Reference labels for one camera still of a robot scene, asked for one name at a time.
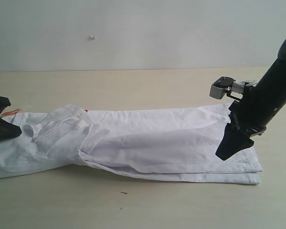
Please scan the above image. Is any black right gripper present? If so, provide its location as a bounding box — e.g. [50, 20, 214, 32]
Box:
[215, 100, 266, 160]

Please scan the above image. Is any white t-shirt red lettering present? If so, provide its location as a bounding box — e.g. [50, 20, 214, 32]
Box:
[0, 104, 262, 185]

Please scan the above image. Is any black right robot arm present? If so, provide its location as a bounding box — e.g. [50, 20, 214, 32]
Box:
[209, 39, 286, 161]

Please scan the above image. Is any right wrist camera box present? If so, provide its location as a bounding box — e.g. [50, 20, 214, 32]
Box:
[209, 76, 258, 101]

